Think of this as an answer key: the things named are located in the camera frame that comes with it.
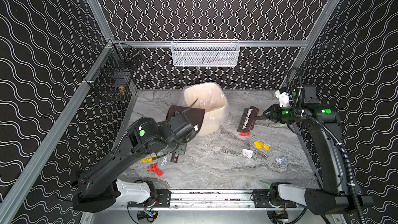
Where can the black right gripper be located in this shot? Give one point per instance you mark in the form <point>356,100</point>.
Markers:
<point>273,112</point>

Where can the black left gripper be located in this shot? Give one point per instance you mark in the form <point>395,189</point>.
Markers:
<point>179,149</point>

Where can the brown plastic dustpan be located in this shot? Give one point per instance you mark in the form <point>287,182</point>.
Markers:
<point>195,116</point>

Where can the brown cartoon-face hand broom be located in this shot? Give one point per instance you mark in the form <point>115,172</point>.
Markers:
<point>249,118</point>

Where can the cream trash bin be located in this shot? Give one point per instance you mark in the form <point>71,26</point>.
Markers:
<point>208,109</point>

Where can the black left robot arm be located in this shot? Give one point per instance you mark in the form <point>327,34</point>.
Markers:
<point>99,188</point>

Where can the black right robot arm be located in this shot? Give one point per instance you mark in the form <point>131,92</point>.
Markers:
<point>339,192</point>

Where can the yellow paper scrap right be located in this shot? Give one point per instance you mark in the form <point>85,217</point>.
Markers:
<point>260,145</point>

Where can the yellow paper scrap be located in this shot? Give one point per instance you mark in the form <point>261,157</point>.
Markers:
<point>260,145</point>
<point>151,159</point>

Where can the yellow paper scrap left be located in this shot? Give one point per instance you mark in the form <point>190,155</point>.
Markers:
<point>151,159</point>

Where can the clear blue wrapper right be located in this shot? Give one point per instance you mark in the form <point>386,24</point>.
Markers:
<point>280,161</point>

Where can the red paper scrap left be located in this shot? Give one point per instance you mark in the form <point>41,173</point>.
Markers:
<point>155,169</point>

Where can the white printed paper scrap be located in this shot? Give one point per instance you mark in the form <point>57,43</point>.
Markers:
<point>248,153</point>

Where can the small brass bell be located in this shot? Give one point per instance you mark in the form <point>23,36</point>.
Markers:
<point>122,91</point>

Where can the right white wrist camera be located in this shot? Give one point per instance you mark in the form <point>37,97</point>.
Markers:
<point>284,97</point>

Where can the white wire wall basket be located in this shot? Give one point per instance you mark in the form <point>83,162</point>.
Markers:
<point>201,52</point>

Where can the black wire wall basket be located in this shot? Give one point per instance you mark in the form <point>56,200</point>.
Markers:
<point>117,70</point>

